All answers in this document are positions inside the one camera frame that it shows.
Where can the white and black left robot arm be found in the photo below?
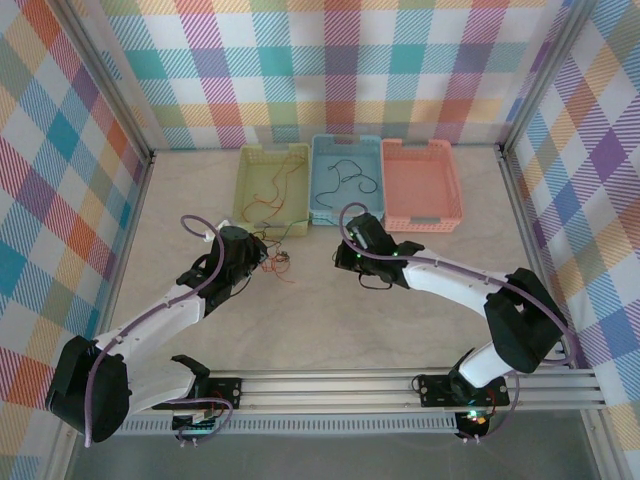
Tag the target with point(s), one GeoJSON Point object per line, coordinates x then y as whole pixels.
{"type": "Point", "coordinates": [170, 320]}

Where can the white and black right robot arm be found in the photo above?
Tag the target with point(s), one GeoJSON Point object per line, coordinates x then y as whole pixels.
{"type": "Point", "coordinates": [450, 280]}

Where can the blue perforated plastic basket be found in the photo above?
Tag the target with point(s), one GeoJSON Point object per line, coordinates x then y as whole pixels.
{"type": "Point", "coordinates": [360, 205]}

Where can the pink perforated plastic basket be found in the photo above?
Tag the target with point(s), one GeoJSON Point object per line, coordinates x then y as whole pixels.
{"type": "Point", "coordinates": [420, 185]}

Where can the green perforated plastic basket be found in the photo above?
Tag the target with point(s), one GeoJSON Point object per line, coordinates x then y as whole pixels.
{"type": "Point", "coordinates": [255, 170]}

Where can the green controller board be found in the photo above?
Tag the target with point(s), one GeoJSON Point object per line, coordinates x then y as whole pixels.
{"type": "Point", "coordinates": [195, 425]}

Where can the small controller board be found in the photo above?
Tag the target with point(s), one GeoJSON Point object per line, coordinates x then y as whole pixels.
{"type": "Point", "coordinates": [472, 417]}

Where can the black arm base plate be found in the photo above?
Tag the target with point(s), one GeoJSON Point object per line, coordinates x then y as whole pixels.
{"type": "Point", "coordinates": [432, 390]}
{"type": "Point", "coordinates": [230, 392]}

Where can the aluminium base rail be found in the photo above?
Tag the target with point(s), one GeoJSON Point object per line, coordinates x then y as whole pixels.
{"type": "Point", "coordinates": [325, 390]}

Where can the aluminium frame post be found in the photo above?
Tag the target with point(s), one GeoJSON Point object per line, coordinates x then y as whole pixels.
{"type": "Point", "coordinates": [107, 82]}
{"type": "Point", "coordinates": [550, 75]}

